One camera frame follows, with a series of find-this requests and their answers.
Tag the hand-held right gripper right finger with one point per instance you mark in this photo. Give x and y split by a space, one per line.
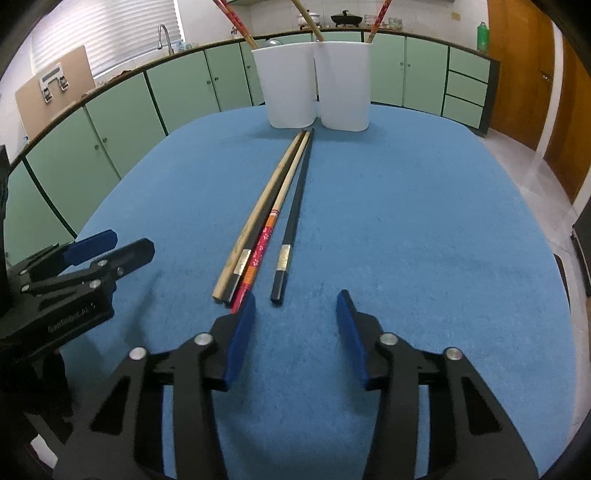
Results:
353 337

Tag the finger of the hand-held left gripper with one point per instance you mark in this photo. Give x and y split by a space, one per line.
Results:
134 254
92 244

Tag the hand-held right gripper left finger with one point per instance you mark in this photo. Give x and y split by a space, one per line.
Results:
240 341

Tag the red flowered chopstick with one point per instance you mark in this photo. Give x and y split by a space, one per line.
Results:
263 244
379 21
235 21

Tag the bundle of chopsticks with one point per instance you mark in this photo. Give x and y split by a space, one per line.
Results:
263 212

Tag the white double utensil holder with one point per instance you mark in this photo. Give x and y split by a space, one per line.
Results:
341 83

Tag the light bamboo chopstick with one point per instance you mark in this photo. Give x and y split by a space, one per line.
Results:
307 18

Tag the blue table mat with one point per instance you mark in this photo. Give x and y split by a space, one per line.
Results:
415 230

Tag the brown cardboard box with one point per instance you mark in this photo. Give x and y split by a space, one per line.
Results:
78 78

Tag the green base cabinets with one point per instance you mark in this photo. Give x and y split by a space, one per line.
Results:
184 83

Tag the white window blind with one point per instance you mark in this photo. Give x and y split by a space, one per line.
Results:
115 27

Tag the metal kitchen faucet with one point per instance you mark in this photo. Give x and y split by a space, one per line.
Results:
161 30

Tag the dark glass-front cabinet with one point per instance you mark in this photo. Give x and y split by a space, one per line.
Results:
582 258

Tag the white cooking pot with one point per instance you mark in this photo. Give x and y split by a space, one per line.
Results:
311 17

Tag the wooden door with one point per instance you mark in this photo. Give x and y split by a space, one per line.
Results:
572 138
517 69

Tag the black wok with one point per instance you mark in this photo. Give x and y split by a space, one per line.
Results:
346 19

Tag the green bottle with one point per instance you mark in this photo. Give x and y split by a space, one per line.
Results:
482 39

